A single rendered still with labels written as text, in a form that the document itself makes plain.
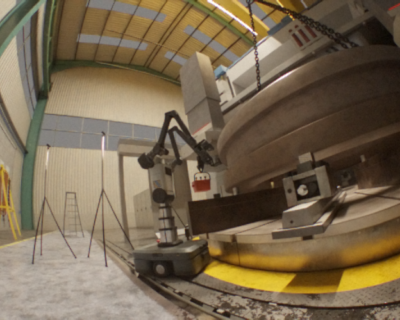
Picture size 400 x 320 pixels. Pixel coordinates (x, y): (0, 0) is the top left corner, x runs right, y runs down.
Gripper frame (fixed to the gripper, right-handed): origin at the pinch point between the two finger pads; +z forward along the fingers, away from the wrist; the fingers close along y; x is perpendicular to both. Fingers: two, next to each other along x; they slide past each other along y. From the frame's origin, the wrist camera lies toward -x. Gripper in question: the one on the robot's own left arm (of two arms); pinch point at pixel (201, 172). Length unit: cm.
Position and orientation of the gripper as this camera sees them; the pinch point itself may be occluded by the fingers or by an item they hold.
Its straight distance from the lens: 207.1
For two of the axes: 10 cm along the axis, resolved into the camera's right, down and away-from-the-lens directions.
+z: 1.5, 9.5, -2.8
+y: -3.0, 3.2, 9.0
